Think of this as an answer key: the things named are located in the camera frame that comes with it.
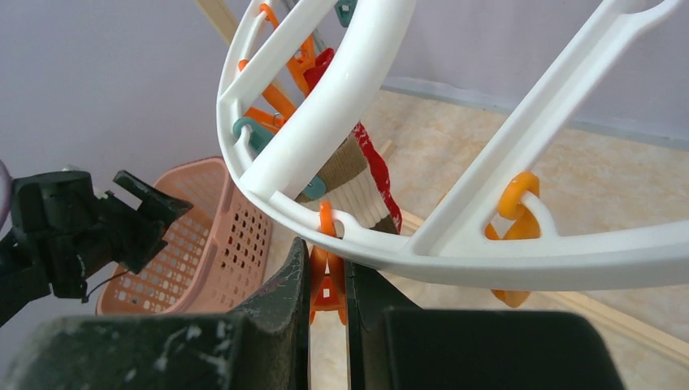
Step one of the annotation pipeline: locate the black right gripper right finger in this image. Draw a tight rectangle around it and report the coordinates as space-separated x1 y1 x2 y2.
345 262 624 389

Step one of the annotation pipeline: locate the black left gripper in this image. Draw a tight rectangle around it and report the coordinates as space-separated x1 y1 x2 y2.
1 170 193 324

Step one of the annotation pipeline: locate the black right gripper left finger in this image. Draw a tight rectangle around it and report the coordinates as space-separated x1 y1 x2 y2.
1 238 310 389

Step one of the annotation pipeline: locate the orange clothes peg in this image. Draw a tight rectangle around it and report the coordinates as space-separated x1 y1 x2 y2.
223 1 317 135
309 200 349 326

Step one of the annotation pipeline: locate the teal clothes peg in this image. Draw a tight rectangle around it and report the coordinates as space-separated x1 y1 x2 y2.
232 116 328 200

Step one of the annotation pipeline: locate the white round clip hanger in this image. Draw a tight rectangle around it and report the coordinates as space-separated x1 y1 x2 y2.
216 0 689 293

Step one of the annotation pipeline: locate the brown white sock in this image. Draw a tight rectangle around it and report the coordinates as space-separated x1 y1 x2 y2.
296 134 401 234

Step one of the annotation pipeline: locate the red snowflake sock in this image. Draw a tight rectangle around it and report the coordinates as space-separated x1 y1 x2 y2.
348 122 402 232

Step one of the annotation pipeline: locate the pink plastic laundry basket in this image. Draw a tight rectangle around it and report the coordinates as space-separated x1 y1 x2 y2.
96 157 272 315

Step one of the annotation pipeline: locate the yellow clothes peg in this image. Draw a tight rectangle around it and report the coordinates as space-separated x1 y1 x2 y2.
483 171 542 309

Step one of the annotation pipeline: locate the wooden rack frame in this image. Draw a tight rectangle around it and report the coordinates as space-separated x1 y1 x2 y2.
193 0 689 367

